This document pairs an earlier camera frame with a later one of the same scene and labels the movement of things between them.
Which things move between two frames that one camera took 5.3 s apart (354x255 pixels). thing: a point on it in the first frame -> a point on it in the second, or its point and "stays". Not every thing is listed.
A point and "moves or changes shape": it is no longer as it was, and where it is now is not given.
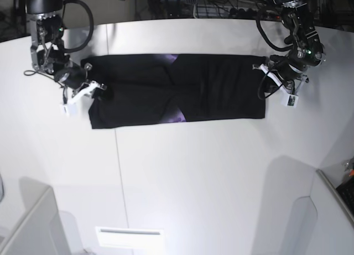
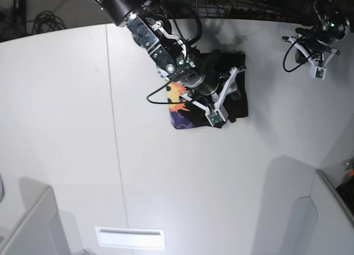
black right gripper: (285, 69) -> (317, 41)
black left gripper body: (72, 77) -> (205, 86)
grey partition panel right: (322, 224) stays
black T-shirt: (160, 88) moves or changes shape
